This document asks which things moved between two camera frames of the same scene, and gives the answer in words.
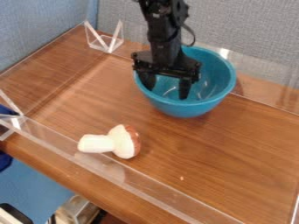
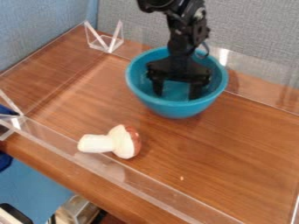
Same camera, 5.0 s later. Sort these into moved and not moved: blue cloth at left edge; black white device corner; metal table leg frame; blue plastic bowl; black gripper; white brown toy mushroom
Moved: black gripper; blue plastic bowl
Not moved: black white device corner; blue cloth at left edge; white brown toy mushroom; metal table leg frame
